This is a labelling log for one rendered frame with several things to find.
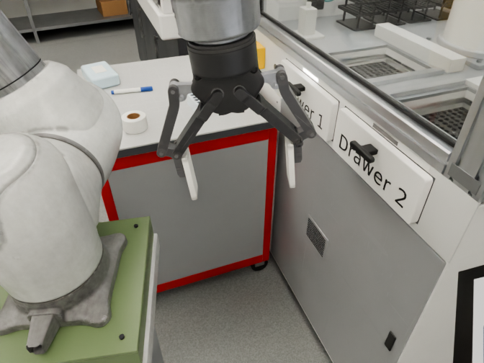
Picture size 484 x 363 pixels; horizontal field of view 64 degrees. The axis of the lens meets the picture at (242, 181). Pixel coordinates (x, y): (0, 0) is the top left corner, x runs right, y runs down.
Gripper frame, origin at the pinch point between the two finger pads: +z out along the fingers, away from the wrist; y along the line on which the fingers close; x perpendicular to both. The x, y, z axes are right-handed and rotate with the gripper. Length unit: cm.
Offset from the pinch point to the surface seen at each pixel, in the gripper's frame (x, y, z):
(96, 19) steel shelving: -389, 140, 66
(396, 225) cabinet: -14.5, -30.2, 27.9
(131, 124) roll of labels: -56, 31, 18
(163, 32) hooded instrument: -123, 28, 13
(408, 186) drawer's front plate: -12.8, -30.2, 15.8
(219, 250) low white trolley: -58, 15, 76
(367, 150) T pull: -21.8, -25.2, 13.1
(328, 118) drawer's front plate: -40.2, -21.6, 15.3
